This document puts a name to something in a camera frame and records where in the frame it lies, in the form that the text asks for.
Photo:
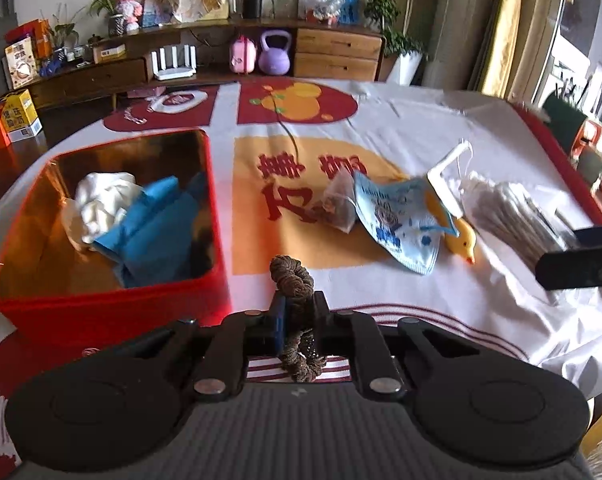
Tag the yellow carton box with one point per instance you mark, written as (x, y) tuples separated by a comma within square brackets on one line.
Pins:
[(19, 116)]

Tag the black cylinder speaker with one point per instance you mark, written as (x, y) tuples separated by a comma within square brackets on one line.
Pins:
[(251, 9)]

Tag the white wifi router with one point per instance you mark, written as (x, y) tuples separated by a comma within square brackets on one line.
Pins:
[(178, 61)]

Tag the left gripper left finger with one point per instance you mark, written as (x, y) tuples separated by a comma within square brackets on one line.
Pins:
[(221, 371)]

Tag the white standing air conditioner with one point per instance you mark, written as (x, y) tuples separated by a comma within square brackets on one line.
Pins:
[(454, 43)]

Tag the yellow curtain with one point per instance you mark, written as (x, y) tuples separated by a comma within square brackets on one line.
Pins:
[(496, 54)]

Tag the purple kettlebell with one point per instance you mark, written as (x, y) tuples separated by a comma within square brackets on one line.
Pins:
[(275, 61)]

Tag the small tea bag sachet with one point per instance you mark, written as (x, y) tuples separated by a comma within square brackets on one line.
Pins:
[(336, 206)]

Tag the red square tin box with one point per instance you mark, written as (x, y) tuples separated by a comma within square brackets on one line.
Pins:
[(54, 294)]

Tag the tall potted green plant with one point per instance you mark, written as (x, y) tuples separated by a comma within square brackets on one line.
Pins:
[(392, 23)]

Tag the white mesh drawstring bag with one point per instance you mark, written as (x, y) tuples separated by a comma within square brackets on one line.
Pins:
[(505, 210)]

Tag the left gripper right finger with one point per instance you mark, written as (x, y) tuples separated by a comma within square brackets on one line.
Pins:
[(357, 337)]

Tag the brown hair scrunchie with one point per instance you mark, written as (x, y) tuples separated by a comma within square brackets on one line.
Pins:
[(299, 356)]

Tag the blue cartoon face mask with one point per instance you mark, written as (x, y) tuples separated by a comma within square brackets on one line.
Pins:
[(397, 217)]

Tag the cereal box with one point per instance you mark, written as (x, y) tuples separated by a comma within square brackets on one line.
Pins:
[(21, 63)]

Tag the white cloth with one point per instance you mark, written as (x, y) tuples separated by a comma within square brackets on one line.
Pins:
[(101, 201)]

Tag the blue cloth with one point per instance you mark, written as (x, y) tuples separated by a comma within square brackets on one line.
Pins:
[(154, 242)]

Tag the wooden TV cabinet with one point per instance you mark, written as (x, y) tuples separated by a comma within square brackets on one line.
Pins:
[(316, 51)]

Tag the yellow rubber duck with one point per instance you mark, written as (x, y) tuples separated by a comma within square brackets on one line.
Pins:
[(461, 244)]

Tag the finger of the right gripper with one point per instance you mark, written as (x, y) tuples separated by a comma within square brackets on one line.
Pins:
[(589, 237), (579, 268)]

